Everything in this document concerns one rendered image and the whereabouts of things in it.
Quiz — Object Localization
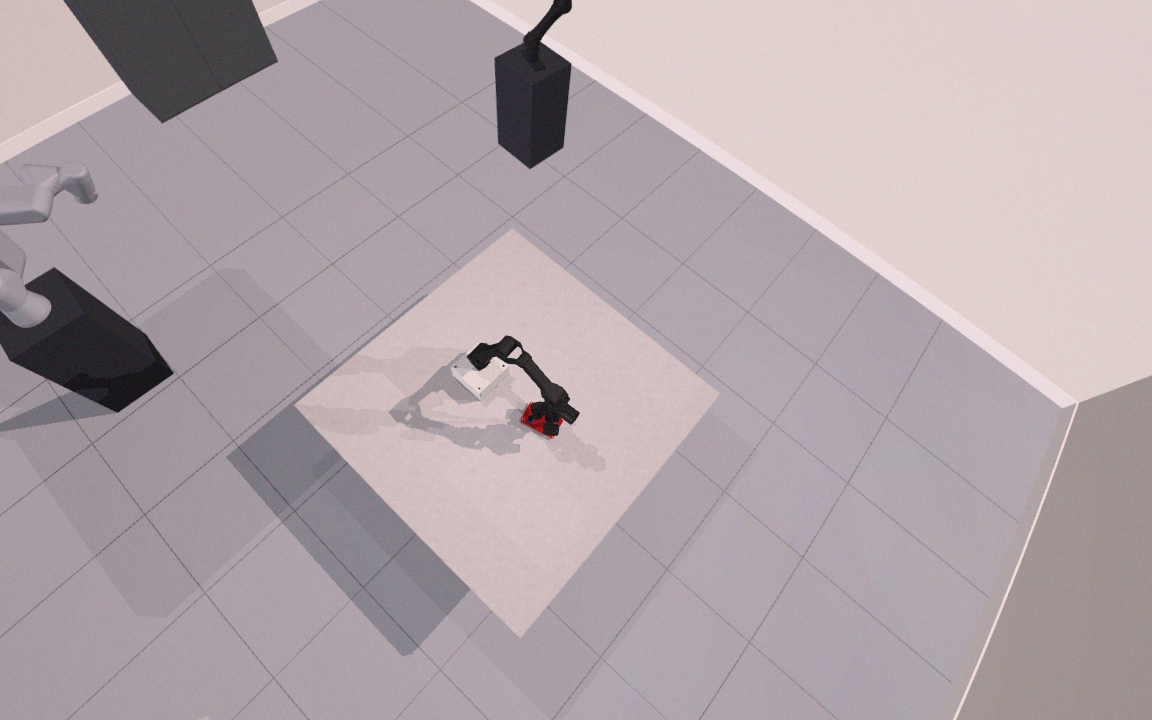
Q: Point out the red circuit board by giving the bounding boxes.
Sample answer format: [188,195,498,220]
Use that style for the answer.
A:
[520,402,564,439]

